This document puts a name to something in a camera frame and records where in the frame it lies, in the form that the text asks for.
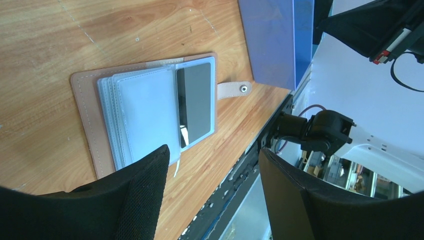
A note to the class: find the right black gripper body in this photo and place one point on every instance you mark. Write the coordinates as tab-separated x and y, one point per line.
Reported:
381	30

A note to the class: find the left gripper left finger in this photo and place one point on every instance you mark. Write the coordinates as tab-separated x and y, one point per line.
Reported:
124	205

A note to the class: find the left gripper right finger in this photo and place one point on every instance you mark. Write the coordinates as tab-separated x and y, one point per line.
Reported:
303	207

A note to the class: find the blue plastic box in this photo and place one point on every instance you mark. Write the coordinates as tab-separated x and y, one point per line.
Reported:
279	39

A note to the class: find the black credit card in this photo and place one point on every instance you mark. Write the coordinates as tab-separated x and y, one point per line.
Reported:
194	97

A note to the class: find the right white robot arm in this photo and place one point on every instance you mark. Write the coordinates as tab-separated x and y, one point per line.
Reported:
369	101

